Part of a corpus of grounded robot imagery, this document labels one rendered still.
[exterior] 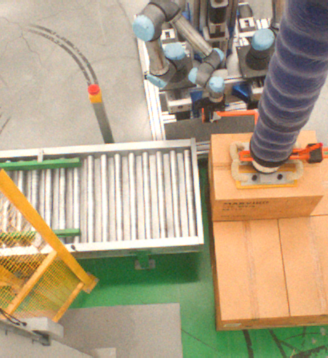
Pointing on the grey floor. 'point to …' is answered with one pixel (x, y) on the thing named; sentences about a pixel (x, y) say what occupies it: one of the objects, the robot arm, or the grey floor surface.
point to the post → (102, 117)
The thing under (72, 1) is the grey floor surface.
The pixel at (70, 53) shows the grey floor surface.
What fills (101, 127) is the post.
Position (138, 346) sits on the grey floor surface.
